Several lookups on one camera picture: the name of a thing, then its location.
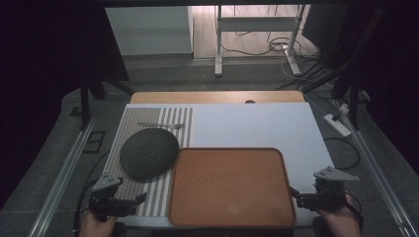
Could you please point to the dark green round bowl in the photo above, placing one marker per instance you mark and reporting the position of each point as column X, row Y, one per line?
column 150, row 153

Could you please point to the black rectangular floor frame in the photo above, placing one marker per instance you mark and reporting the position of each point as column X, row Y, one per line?
column 95, row 141

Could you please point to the white desk frame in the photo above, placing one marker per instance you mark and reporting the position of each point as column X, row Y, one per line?
column 257, row 23

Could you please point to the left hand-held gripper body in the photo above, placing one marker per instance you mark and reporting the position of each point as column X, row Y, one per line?
column 105, row 197

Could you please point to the aluminium floor rail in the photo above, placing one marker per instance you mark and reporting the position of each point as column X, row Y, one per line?
column 382, row 177
column 62, row 177

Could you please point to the white power strip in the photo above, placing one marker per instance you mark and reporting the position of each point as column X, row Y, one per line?
column 337, row 125

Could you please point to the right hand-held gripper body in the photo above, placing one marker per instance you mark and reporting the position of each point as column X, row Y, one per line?
column 327, row 197

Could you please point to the white board sheet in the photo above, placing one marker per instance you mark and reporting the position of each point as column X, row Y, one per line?
column 257, row 125

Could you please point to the person's right hand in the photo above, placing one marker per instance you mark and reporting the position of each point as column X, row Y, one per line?
column 342, row 220

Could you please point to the striped grey white placemat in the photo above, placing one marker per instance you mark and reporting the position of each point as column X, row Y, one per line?
column 141, row 115

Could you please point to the white plug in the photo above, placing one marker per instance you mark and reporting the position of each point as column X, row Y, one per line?
column 344, row 108

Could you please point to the person's left hand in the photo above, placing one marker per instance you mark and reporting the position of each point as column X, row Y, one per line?
column 95, row 227

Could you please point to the white cabinet panel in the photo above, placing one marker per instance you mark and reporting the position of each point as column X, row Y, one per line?
column 148, row 29

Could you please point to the black stand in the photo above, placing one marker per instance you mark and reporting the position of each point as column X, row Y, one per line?
column 354, row 98
column 85, row 102

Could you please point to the brown wooden tray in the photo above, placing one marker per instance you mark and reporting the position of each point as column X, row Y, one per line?
column 230, row 187

